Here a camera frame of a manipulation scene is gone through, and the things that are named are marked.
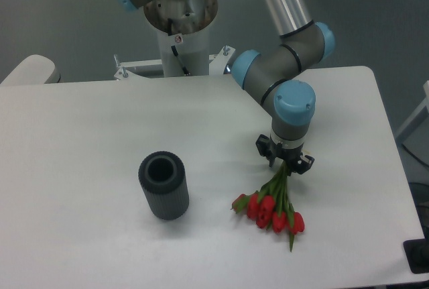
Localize white chair armrest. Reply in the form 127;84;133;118
1;54;61;86

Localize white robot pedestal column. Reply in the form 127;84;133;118
143;0;218;76

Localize black device at table edge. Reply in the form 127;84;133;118
403;239;428;274

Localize red tulip bouquet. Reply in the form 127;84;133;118
231;163;305;251

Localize white pedestal base frame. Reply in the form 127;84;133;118
113;45;236;80

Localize white furniture frame right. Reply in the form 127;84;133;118
394;81;428;144

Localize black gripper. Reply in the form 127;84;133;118
255;134;314;176

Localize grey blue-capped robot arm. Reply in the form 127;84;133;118
118;0;335;174

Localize black cable on pedestal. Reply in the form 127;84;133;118
166;17;192;77

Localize dark grey ribbed vase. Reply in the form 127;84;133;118
138;151;190;221

